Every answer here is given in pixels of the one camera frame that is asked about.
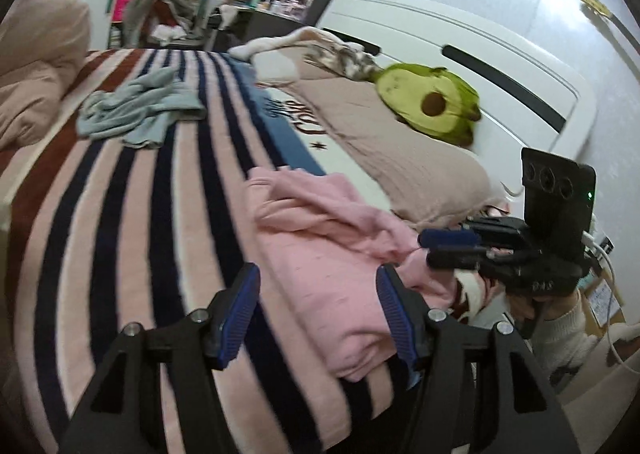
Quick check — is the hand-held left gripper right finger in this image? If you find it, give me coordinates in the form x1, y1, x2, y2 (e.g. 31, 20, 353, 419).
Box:
376, 264, 581, 454

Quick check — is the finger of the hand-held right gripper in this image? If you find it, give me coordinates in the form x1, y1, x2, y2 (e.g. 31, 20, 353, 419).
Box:
417, 228, 482, 249
426, 245, 507, 271

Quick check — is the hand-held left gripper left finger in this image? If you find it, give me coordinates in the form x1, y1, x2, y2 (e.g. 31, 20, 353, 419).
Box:
60, 262, 262, 454

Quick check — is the pink knit sweater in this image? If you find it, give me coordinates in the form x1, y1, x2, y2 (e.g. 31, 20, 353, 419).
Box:
242, 166, 463, 382

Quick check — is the beige pillow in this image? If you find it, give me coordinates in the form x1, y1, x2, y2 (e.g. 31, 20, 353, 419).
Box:
285, 68, 506, 229

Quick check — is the cardboard box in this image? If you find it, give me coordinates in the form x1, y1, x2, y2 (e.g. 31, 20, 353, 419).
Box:
582, 269, 626, 329

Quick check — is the striped blanket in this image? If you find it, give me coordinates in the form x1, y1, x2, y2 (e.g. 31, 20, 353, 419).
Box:
0, 48, 416, 454

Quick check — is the green avocado plush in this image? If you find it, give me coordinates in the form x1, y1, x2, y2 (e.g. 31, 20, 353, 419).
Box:
375, 62, 482, 145

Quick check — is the white headboard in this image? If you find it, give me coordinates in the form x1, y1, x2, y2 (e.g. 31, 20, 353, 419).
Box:
316, 0, 598, 215

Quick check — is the light blue garment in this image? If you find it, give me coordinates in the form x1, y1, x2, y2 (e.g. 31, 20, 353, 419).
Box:
77, 66, 208, 149

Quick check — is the cluttered dark desk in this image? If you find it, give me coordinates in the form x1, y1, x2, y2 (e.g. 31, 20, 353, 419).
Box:
207, 0, 321, 52

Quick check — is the beige duvet lump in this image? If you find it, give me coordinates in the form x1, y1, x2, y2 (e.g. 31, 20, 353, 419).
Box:
0, 0, 92, 147

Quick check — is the magenta storage box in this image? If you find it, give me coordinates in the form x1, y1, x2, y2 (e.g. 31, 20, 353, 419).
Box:
112, 0, 143, 22

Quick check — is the white cable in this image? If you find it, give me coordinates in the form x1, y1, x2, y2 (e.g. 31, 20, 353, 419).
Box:
582, 231, 640, 370

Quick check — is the yellow wall fixture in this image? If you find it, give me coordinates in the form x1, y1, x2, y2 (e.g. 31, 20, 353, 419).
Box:
579, 0, 613, 18

